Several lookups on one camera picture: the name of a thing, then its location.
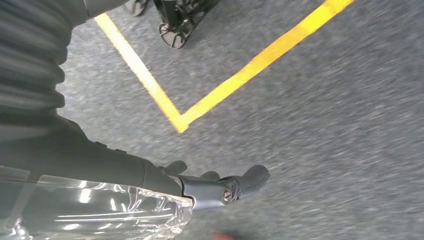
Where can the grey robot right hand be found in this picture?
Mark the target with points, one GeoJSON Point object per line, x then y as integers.
{"type": "Point", "coordinates": [82, 185]}

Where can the yellow floor tape square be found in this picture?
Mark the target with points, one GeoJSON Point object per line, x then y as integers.
{"type": "Point", "coordinates": [147, 82]}

